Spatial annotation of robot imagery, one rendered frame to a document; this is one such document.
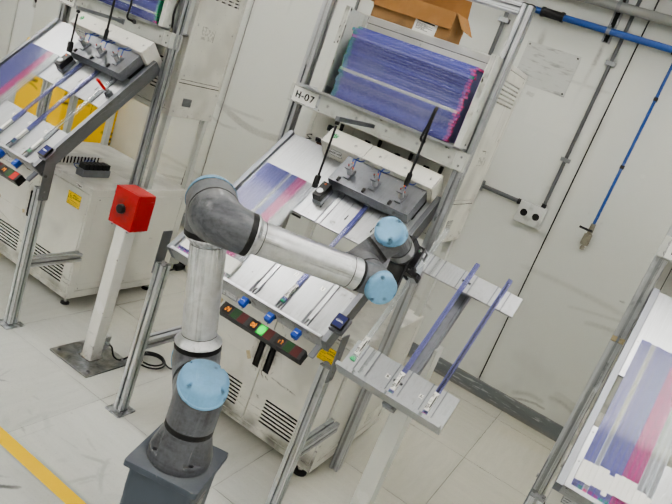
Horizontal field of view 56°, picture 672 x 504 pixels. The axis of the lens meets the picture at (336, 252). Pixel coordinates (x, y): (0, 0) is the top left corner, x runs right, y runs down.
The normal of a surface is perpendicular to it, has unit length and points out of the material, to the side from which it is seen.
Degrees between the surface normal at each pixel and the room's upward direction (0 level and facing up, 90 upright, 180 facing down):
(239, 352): 90
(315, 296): 42
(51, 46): 47
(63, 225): 90
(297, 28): 90
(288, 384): 90
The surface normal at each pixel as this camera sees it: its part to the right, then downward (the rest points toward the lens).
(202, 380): 0.37, -0.84
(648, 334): -0.09, -0.59
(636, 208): -0.48, 0.08
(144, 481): -0.23, 0.20
